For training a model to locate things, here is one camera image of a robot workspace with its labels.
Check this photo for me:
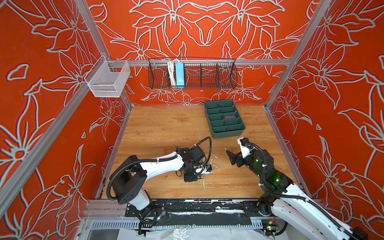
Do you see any green divided organizer tray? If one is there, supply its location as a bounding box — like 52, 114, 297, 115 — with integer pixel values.
204, 100, 246, 139

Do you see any purple teal yellow sock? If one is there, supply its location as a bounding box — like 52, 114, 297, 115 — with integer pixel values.
223, 114, 238, 120

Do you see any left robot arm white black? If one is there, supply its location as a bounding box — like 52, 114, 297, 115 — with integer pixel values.
106, 137, 212, 225

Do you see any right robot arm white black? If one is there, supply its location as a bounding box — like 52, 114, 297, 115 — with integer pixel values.
227, 137, 368, 240

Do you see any light blue box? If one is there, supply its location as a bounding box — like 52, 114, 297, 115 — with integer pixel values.
175, 62, 185, 89

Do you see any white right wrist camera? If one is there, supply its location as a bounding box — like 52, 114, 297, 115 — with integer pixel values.
237, 137, 253, 159

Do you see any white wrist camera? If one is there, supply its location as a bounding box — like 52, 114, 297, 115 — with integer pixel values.
195, 165, 212, 175
237, 137, 253, 159

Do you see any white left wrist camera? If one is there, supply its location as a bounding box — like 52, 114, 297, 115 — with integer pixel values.
195, 165, 212, 175

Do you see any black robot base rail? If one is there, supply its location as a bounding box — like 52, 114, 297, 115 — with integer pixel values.
124, 197, 286, 227

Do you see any black wire wall basket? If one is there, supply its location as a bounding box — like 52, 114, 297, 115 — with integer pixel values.
148, 57, 239, 90

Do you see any white coiled cable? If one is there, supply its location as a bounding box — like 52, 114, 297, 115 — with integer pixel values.
166, 59, 177, 88

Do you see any clear plastic wall bin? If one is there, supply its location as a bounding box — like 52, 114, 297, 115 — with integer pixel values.
85, 55, 131, 98

